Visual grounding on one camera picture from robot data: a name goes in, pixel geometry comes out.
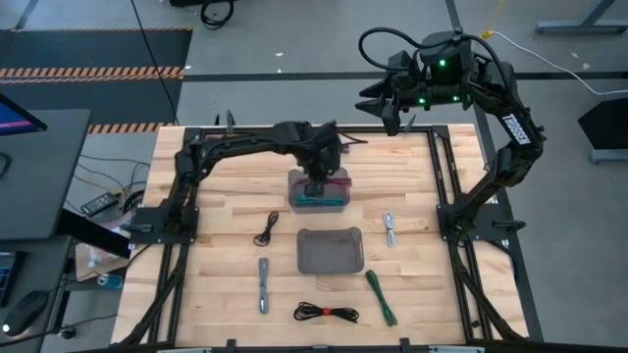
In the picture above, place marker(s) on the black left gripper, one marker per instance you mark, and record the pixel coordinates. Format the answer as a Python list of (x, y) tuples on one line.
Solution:
[(321, 152)]

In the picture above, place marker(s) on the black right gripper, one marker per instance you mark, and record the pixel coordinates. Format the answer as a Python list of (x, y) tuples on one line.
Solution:
[(400, 83)]

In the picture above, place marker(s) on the translucent grey plastic bin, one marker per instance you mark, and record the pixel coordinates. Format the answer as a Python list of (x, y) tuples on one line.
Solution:
[(329, 251), (300, 188)]

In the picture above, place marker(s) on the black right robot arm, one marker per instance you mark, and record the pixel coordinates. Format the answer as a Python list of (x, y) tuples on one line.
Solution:
[(515, 127)]

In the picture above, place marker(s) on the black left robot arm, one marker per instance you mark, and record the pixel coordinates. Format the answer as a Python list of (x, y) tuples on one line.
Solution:
[(235, 142)]

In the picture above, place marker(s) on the grey metal table leg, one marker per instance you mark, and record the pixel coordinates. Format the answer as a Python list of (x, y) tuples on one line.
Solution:
[(579, 27)]

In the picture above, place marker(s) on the black power adapter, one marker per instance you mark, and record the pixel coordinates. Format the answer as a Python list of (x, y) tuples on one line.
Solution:
[(99, 204)]

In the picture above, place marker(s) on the teal tape roll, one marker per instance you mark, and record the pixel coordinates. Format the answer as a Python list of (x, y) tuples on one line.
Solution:
[(113, 281)]

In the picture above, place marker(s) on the black box on grey base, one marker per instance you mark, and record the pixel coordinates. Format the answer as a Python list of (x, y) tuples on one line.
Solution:
[(608, 122)]

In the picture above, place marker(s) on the cardboard box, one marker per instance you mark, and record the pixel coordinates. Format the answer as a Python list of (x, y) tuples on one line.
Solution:
[(86, 267)]

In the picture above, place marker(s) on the black hazard-striped floor mat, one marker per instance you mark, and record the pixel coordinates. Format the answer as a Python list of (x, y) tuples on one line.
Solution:
[(98, 49)]

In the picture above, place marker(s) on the dark grey desk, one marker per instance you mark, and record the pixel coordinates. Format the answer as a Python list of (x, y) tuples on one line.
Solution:
[(39, 171)]

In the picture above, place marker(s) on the computer monitor with blue screen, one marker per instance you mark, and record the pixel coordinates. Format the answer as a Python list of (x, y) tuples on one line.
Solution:
[(15, 120)]

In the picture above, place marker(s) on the dark keyboard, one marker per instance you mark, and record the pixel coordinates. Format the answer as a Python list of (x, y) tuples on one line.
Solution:
[(6, 279)]

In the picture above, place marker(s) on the grey frame clamp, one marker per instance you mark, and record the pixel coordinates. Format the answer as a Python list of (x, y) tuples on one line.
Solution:
[(411, 123)]

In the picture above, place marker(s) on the black aluminium table frame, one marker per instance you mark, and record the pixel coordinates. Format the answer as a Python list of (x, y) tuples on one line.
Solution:
[(250, 129)]

